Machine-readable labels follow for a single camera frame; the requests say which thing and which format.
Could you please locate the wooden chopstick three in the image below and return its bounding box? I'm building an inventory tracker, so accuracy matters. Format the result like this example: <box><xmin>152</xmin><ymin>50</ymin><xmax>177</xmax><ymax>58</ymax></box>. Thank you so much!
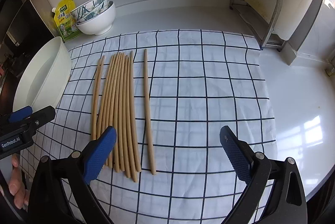
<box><xmin>97</xmin><ymin>55</ymin><xmax>115</xmax><ymax>138</ymax></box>

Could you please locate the wooden chopstick four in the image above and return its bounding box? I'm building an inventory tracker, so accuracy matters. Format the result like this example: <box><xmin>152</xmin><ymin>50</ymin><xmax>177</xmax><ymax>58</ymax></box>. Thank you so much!
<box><xmin>104</xmin><ymin>54</ymin><xmax>119</xmax><ymax>129</ymax></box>

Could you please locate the wooden chopstick two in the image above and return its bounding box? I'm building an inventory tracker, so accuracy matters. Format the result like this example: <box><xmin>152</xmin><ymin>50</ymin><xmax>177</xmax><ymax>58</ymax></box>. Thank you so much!
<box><xmin>95</xmin><ymin>55</ymin><xmax>106</xmax><ymax>140</ymax></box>

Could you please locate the wooden chopstick five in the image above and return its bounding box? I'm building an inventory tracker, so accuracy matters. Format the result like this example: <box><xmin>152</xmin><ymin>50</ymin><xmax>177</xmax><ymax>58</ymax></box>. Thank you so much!
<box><xmin>108</xmin><ymin>52</ymin><xmax>121</xmax><ymax>172</ymax></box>

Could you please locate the wooden chopstick six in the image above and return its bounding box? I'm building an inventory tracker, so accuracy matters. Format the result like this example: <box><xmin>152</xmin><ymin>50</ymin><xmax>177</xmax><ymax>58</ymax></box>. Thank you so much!
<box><xmin>113</xmin><ymin>56</ymin><xmax>121</xmax><ymax>173</ymax></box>

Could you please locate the wooden chopstick nine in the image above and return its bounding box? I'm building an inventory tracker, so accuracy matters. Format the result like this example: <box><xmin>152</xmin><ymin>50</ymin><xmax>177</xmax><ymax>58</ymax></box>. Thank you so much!
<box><xmin>126</xmin><ymin>56</ymin><xmax>138</xmax><ymax>183</ymax></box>

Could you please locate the wooden chopstick eight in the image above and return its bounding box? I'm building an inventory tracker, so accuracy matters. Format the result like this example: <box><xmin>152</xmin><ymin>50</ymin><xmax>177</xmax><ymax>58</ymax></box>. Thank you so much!
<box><xmin>123</xmin><ymin>55</ymin><xmax>132</xmax><ymax>178</ymax></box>

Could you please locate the wooden chopstick eleven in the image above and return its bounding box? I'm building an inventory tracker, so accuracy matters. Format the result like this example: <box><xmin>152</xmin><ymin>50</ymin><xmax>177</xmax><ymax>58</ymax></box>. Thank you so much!
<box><xmin>143</xmin><ymin>49</ymin><xmax>156</xmax><ymax>175</ymax></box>

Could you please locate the wooden chopstick seven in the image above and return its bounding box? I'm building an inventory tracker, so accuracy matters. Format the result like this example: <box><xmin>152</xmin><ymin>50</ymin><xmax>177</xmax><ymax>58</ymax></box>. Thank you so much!
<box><xmin>119</xmin><ymin>53</ymin><xmax>125</xmax><ymax>171</ymax></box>

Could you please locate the wooden chopstick ten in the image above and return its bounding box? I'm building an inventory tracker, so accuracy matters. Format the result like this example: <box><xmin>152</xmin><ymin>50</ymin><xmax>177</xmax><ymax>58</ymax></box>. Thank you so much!
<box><xmin>129</xmin><ymin>51</ymin><xmax>141</xmax><ymax>172</ymax></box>

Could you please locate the person left hand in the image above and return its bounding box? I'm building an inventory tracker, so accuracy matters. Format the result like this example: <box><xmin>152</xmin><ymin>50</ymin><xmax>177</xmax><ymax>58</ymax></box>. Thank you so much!
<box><xmin>1</xmin><ymin>153</ymin><xmax>30</xmax><ymax>209</ymax></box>

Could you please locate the white round tray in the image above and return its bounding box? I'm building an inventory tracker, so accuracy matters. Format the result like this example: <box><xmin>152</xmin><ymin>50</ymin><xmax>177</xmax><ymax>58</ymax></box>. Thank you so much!
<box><xmin>13</xmin><ymin>36</ymin><xmax>72</xmax><ymax>112</ymax></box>

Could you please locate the yellow seasoning pouch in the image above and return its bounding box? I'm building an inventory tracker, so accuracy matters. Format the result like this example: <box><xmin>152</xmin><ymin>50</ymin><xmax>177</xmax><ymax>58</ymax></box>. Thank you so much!
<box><xmin>52</xmin><ymin>0</ymin><xmax>81</xmax><ymax>42</ymax></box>

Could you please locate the upper blue patterned bowl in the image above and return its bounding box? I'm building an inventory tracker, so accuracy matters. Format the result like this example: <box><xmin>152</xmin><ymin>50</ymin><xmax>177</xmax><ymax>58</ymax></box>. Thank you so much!
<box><xmin>70</xmin><ymin>0</ymin><xmax>97</xmax><ymax>21</ymax></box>

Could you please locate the blue patterned bowl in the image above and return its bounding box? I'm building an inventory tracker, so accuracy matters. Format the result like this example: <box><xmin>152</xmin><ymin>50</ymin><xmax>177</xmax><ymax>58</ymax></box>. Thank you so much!
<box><xmin>70</xmin><ymin>0</ymin><xmax>97</xmax><ymax>21</ymax></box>
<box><xmin>76</xmin><ymin>0</ymin><xmax>109</xmax><ymax>24</ymax></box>

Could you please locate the large white bowl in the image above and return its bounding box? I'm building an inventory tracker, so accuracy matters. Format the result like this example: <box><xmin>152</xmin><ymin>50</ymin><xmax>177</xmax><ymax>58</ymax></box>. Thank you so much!
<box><xmin>76</xmin><ymin>1</ymin><xmax>116</xmax><ymax>36</ymax></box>

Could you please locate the white black grid cloth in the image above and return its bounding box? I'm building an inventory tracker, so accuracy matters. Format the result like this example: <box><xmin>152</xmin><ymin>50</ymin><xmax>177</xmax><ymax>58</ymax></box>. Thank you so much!
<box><xmin>20</xmin><ymin>30</ymin><xmax>277</xmax><ymax>223</ymax></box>

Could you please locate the lower blue patterned bowl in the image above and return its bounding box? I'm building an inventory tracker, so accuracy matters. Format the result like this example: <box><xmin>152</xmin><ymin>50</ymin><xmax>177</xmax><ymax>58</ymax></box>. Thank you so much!
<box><xmin>76</xmin><ymin>0</ymin><xmax>109</xmax><ymax>24</ymax></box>

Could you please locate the metal rack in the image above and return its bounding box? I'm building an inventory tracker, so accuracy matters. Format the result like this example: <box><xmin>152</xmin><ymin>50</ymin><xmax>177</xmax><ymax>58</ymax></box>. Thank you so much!
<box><xmin>229</xmin><ymin>0</ymin><xmax>285</xmax><ymax>52</ymax></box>

